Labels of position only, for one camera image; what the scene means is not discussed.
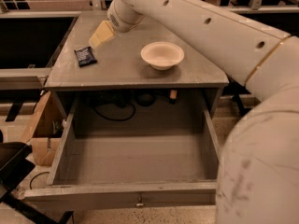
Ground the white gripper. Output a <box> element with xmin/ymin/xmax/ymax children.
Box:
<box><xmin>89</xmin><ymin>0</ymin><xmax>143</xmax><ymax>49</ymax></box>

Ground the dark blue rxbar wrapper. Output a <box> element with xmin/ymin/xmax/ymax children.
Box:
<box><xmin>74</xmin><ymin>47</ymin><xmax>97</xmax><ymax>67</ymax></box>

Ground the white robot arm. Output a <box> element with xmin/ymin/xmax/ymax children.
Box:
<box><xmin>109</xmin><ymin>0</ymin><xmax>299</xmax><ymax>224</ymax></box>

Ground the open grey top drawer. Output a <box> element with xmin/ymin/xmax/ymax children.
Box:
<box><xmin>23</xmin><ymin>91</ymin><xmax>218</xmax><ymax>210</ymax></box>

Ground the grey wooden cabinet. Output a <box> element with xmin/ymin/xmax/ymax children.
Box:
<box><xmin>45</xmin><ymin>11</ymin><xmax>228</xmax><ymax>111</ymax></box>

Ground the white paper bowl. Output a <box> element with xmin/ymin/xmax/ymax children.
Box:
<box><xmin>140</xmin><ymin>42</ymin><xmax>184</xmax><ymax>71</ymax></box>

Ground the brown cardboard box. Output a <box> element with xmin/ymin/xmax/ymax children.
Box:
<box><xmin>21</xmin><ymin>91</ymin><xmax>64</xmax><ymax>166</ymax></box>

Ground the black chair at left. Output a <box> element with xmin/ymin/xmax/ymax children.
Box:
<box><xmin>0</xmin><ymin>138</ymin><xmax>74</xmax><ymax>224</ymax></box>

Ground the black cable behind cabinet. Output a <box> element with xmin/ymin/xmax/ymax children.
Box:
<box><xmin>92</xmin><ymin>91</ymin><xmax>157</xmax><ymax>122</ymax></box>

